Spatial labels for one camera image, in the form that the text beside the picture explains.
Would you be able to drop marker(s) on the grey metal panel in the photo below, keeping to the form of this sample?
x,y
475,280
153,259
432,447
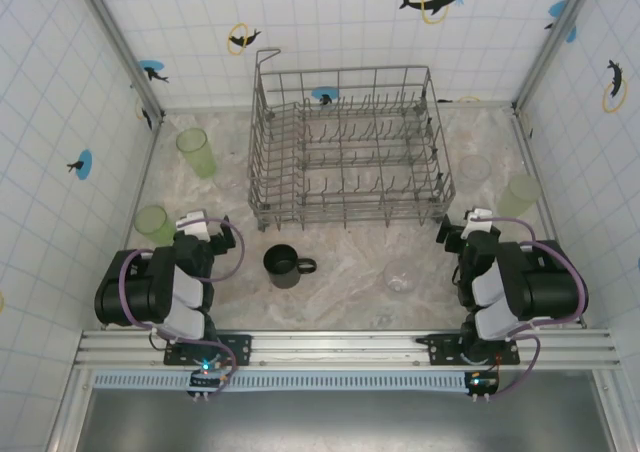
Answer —
x,y
325,422

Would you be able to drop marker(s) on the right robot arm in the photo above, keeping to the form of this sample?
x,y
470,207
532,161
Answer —
x,y
550,287

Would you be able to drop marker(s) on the aluminium frame post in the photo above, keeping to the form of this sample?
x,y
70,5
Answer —
x,y
540,67
120,47

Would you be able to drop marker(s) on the black mug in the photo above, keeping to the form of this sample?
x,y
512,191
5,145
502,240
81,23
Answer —
x,y
282,272

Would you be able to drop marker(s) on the translucent light blue cup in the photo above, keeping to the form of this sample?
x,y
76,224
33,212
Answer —
x,y
474,169

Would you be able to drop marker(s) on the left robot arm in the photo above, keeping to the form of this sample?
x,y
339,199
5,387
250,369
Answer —
x,y
125,292

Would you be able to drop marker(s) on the tall green plastic cup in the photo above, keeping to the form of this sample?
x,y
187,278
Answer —
x,y
197,157

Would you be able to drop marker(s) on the black mounting plate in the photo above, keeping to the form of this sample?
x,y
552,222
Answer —
x,y
240,347
440,349

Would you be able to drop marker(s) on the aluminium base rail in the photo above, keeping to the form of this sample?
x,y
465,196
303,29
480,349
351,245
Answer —
x,y
325,344

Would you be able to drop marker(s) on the clear plastic cup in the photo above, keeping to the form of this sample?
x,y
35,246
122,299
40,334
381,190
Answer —
x,y
400,279
227,176

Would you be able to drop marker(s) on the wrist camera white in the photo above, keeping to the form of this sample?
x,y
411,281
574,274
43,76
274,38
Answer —
x,y
480,222
195,227

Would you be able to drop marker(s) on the aluminium frame rail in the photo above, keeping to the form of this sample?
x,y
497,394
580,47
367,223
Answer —
x,y
524,127
141,187
210,108

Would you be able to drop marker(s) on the short green plastic cup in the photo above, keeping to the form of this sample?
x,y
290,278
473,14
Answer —
x,y
152,227

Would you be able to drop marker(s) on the pale green translucent cup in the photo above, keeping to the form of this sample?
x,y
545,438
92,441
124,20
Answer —
x,y
519,197

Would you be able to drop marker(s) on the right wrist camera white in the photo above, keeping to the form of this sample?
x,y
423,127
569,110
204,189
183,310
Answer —
x,y
480,222

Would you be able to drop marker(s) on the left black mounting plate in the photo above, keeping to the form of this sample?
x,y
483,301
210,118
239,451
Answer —
x,y
240,347

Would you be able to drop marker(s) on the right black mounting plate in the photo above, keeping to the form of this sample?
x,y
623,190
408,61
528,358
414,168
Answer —
x,y
440,349

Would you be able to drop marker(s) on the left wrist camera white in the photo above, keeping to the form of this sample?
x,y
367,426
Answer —
x,y
195,227

